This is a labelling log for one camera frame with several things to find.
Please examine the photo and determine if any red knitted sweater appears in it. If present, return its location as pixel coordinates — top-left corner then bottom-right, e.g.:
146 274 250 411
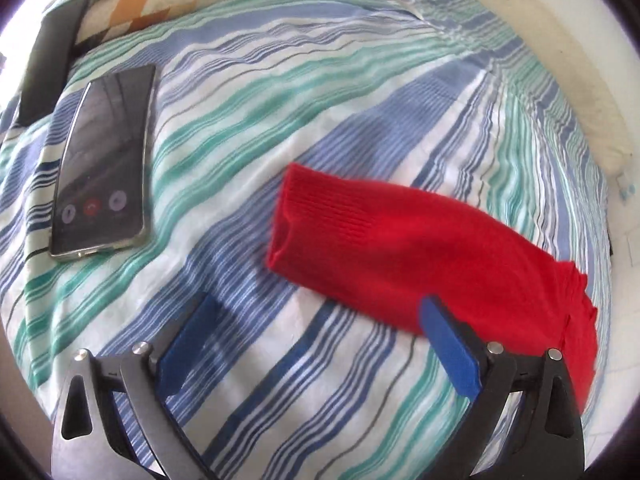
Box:
267 164 598 405

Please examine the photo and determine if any cream padded headboard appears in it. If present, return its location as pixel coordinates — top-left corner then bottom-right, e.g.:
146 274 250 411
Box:
478 0 639 177

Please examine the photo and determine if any black rectangular case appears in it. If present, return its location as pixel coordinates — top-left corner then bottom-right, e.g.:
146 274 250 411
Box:
17 0 89 127

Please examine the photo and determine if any black smartphone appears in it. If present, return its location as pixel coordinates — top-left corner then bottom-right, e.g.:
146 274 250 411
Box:
49 65 156 260

